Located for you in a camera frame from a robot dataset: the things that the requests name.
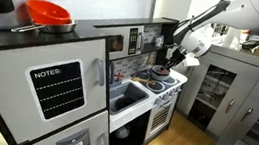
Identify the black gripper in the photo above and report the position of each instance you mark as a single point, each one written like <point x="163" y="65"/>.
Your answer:
<point x="178" y="55"/>

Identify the white object with red cap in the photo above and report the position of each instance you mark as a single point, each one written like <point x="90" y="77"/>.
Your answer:
<point x="161" y="72"/>

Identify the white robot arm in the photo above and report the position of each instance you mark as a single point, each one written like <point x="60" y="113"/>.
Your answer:
<point x="251" y="13"/>

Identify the grey toy pot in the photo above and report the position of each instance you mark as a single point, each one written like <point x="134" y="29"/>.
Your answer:
<point x="155" y="76"/>

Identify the grey round stove knob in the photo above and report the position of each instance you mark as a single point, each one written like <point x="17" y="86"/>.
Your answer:
<point x="166" y="97"/>
<point x="158" y="101"/>
<point x="172" y="93"/>
<point x="178" y="89"/>

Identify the small toy jar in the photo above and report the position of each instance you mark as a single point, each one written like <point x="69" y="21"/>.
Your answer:
<point x="160" y="41"/>

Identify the wooden toy spoon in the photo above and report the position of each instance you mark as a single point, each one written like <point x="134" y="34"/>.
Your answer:
<point x="142" y="80"/>

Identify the grey toy sink basin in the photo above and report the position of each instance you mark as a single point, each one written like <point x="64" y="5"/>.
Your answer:
<point x="123" y="90"/>

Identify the white toy oven door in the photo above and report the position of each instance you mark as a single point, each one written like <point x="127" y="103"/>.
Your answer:
<point x="160" y="120"/>

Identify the toy microwave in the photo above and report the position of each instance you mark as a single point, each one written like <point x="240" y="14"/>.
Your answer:
<point x="124" y="35"/>

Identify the grey toy faucet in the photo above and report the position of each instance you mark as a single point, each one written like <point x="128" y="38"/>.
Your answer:
<point x="112" y="72"/>

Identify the toy kitchen playset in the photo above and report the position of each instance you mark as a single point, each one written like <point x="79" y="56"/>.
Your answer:
<point x="91" y="33"/>

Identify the grey metal cabinet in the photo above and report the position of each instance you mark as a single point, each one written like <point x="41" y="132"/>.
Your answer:
<point x="255" y="85"/>

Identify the grey toy freezer door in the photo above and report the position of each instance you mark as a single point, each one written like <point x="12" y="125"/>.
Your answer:
<point x="99" y="125"/>

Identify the black notes chalkboard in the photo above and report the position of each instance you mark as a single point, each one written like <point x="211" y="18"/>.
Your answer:
<point x="56" y="89"/>

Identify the metal frying pan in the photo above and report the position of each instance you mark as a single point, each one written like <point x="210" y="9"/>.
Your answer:
<point x="59" y="27"/>

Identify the grey toy water dispenser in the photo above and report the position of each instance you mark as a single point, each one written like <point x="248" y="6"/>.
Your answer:
<point x="73" y="142"/>

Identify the orange plastic bowl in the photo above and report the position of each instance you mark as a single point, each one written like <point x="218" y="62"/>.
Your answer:
<point x="48" y="11"/>

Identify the grey toy fridge door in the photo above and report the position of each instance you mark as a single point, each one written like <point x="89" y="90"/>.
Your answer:
<point x="8" y="70"/>

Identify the white wrist mount plate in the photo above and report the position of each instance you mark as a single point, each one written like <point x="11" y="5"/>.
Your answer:
<point x="192" y="61"/>

